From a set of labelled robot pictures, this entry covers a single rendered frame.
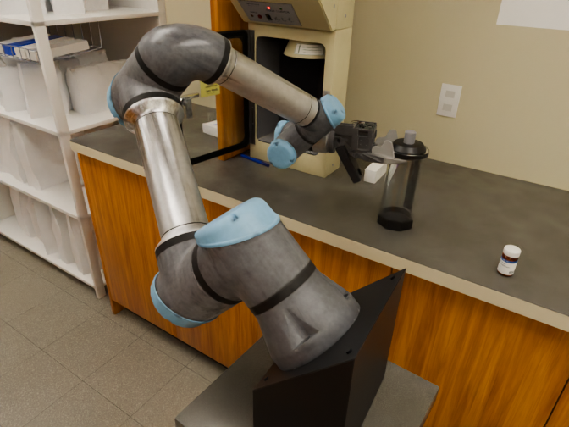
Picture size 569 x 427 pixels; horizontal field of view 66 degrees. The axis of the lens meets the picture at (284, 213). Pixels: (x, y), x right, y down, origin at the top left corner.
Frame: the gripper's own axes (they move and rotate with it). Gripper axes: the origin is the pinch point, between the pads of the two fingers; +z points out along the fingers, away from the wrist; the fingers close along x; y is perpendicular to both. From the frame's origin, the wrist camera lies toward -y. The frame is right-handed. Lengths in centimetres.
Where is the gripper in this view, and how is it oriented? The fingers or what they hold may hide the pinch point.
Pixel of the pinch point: (404, 156)
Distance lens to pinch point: 120.4
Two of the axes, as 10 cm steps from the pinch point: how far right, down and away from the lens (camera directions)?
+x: 3.1, -4.6, 8.3
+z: 9.5, 1.7, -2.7
